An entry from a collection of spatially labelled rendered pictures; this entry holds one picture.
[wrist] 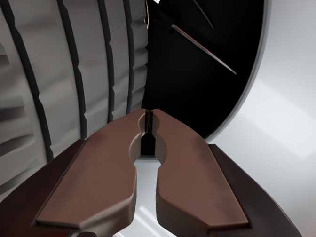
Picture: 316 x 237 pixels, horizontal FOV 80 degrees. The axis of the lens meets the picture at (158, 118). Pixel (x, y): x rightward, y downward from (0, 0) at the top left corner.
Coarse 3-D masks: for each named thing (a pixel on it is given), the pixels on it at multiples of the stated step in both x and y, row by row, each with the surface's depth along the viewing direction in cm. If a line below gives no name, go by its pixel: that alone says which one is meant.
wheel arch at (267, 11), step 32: (160, 0) 67; (224, 0) 59; (256, 0) 55; (160, 32) 72; (192, 32) 67; (224, 32) 62; (256, 32) 58; (160, 64) 78; (192, 64) 72; (256, 64) 34; (160, 96) 85; (192, 96) 77; (224, 96) 70; (192, 128) 65; (224, 128) 42
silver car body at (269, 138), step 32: (288, 0) 28; (288, 32) 30; (288, 64) 32; (256, 96) 36; (288, 96) 34; (256, 128) 39; (288, 128) 36; (256, 160) 42; (288, 160) 39; (288, 192) 42
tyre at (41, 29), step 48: (0, 0) 11; (48, 0) 13; (96, 0) 18; (144, 0) 23; (0, 48) 11; (48, 48) 14; (96, 48) 18; (144, 48) 26; (0, 96) 12; (48, 96) 14; (96, 96) 19; (0, 144) 13; (48, 144) 16; (0, 192) 14
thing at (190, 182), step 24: (168, 120) 11; (168, 144) 9; (192, 144) 9; (168, 168) 7; (192, 168) 8; (216, 168) 8; (168, 192) 6; (192, 192) 7; (216, 192) 7; (168, 216) 6; (192, 216) 6; (216, 216) 6; (240, 216) 6
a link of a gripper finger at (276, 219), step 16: (208, 144) 9; (224, 160) 8; (240, 176) 7; (240, 192) 7; (256, 192) 7; (256, 208) 6; (272, 208) 6; (256, 224) 6; (272, 224) 6; (288, 224) 6
